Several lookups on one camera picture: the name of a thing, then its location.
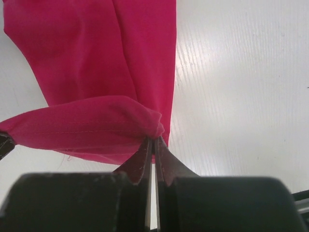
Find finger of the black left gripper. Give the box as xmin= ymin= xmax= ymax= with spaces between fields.
xmin=0 ymin=131 xmax=14 ymax=160

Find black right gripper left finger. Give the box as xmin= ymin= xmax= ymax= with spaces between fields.
xmin=114 ymin=138 xmax=153 ymax=232

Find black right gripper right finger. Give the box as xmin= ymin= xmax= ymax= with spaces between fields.
xmin=154 ymin=137 xmax=198 ymax=232

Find pink t shirt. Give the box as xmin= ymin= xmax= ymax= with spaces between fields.
xmin=0 ymin=0 xmax=176 ymax=164

